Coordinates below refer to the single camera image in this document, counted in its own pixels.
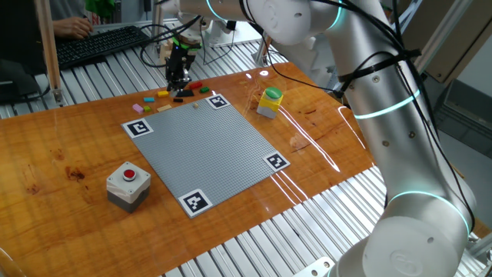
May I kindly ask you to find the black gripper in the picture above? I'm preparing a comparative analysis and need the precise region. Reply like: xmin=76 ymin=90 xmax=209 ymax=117
xmin=165 ymin=45 xmax=197 ymax=97

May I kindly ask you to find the grey Lego baseplate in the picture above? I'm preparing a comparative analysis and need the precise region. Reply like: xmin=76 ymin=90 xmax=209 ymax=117
xmin=121 ymin=93 xmax=291 ymax=219

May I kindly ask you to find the person's bare hand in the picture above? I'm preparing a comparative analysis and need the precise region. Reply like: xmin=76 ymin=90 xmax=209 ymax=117
xmin=59 ymin=15 xmax=94 ymax=40

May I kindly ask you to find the beige block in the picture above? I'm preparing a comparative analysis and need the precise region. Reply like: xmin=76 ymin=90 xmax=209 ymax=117
xmin=159 ymin=40 xmax=174 ymax=66

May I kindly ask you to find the black white fiducial marker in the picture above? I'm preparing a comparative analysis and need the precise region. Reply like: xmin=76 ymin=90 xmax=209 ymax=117
xmin=177 ymin=188 xmax=214 ymax=219
xmin=204 ymin=93 xmax=231 ymax=111
xmin=262 ymin=152 xmax=291 ymax=172

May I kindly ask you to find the fiducial marker with C pattern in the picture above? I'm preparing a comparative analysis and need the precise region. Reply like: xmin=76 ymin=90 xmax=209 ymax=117
xmin=121 ymin=118 xmax=155 ymax=139

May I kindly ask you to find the white flat board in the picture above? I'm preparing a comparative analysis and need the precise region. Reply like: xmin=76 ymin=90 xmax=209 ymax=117
xmin=203 ymin=18 xmax=263 ymax=49

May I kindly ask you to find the black computer keyboard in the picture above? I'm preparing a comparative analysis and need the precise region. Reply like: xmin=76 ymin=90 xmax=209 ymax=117
xmin=55 ymin=25 xmax=151 ymax=70

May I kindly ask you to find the yellow and grey button box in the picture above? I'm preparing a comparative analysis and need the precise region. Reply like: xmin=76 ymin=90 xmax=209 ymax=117
xmin=256 ymin=86 xmax=284 ymax=119

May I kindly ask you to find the green cloth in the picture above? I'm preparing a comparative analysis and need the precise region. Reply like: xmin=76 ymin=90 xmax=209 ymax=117
xmin=84 ymin=0 xmax=116 ymax=20

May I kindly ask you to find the grey box with red button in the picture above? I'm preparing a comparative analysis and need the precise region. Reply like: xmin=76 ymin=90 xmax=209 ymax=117
xmin=105 ymin=161 xmax=152 ymax=214

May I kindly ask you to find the person in grey shirt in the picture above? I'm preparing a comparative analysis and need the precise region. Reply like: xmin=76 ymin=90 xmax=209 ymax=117
xmin=48 ymin=0 xmax=88 ymax=20

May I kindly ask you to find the black computer monitor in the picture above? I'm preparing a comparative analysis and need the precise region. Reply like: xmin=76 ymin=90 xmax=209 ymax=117
xmin=0 ymin=0 xmax=53 ymax=105

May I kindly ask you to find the wood grain mat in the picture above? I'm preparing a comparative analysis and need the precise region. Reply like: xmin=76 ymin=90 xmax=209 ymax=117
xmin=0 ymin=62 xmax=376 ymax=277

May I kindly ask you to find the brown cardboard panel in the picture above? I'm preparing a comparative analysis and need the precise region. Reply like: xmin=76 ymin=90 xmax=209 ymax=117
xmin=399 ymin=0 xmax=492 ymax=85

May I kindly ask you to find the dark grey cabinet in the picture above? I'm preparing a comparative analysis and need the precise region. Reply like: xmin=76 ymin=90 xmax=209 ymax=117
xmin=437 ymin=78 xmax=492 ymax=159

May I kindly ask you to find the green flange adapter ring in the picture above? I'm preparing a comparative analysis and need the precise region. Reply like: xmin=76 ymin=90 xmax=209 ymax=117
xmin=171 ymin=35 xmax=203 ymax=51

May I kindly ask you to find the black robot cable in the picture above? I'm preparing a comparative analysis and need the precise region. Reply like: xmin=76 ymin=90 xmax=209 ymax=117
xmin=138 ymin=15 xmax=203 ymax=69
xmin=238 ymin=0 xmax=476 ymax=232

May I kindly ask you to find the aluminium frame post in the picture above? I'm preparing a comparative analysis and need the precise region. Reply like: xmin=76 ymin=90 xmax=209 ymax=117
xmin=253 ymin=36 xmax=272 ymax=68
xmin=150 ymin=0 xmax=166 ymax=55

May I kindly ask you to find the wooden frame post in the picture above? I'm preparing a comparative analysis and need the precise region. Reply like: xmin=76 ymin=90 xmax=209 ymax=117
xmin=33 ymin=0 xmax=65 ymax=107

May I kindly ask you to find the black cable strap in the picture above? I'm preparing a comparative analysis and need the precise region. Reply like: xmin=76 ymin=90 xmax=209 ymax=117
xmin=337 ymin=48 xmax=423 ymax=93

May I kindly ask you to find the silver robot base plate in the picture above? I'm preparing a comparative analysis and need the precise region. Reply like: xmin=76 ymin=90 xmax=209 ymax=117
xmin=291 ymin=256 xmax=336 ymax=277

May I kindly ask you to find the aluminium frame bar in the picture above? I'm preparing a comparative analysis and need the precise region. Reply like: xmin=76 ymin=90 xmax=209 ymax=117
xmin=413 ymin=7 xmax=492 ymax=76

